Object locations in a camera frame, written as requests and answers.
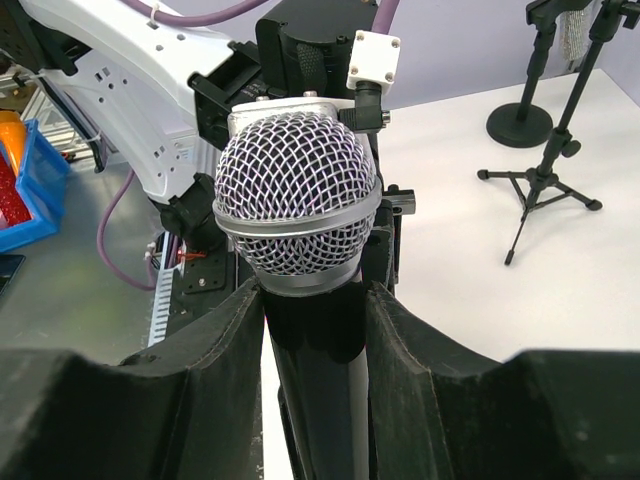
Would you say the black silver handheld microphone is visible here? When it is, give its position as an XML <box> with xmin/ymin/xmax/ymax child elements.
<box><xmin>213</xmin><ymin>112</ymin><xmax>382</xmax><ymax>479</ymax></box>

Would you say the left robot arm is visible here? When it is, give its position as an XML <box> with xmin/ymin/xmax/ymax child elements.
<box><xmin>3</xmin><ymin>1</ymin><xmax>401</xmax><ymax>297</ymax></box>

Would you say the grey microphone on stand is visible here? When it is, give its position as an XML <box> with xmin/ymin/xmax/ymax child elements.
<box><xmin>560</xmin><ymin>0</ymin><xmax>594</xmax><ymax>73</ymax></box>

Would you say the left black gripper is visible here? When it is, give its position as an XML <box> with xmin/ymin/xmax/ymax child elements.
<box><xmin>361</xmin><ymin>184</ymin><xmax>416</xmax><ymax>294</ymax></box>

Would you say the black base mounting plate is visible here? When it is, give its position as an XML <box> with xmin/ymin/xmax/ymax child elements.
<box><xmin>169</xmin><ymin>246</ymin><xmax>252</xmax><ymax>328</ymax></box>

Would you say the rear black round-base stand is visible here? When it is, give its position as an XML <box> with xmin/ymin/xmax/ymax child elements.
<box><xmin>486</xmin><ymin>1</ymin><xmax>560</xmax><ymax>149</ymax></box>

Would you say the blue plastic bin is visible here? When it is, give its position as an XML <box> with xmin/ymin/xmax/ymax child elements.
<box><xmin>1</xmin><ymin>119</ymin><xmax>71</xmax><ymax>253</ymax></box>

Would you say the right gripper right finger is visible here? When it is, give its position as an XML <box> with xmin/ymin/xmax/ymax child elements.
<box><xmin>366</xmin><ymin>284</ymin><xmax>639</xmax><ymax>479</ymax></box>

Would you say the black tripod stand with shockmount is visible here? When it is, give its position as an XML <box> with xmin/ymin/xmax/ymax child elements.
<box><xmin>475</xmin><ymin>0</ymin><xmax>640</xmax><ymax>266</ymax></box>

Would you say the white slotted cable duct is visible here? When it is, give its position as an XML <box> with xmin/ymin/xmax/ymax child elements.
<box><xmin>147</xmin><ymin>232</ymin><xmax>184</xmax><ymax>347</ymax></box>

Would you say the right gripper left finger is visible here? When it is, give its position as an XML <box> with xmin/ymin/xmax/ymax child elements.
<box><xmin>1</xmin><ymin>280</ymin><xmax>264</xmax><ymax>479</ymax></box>

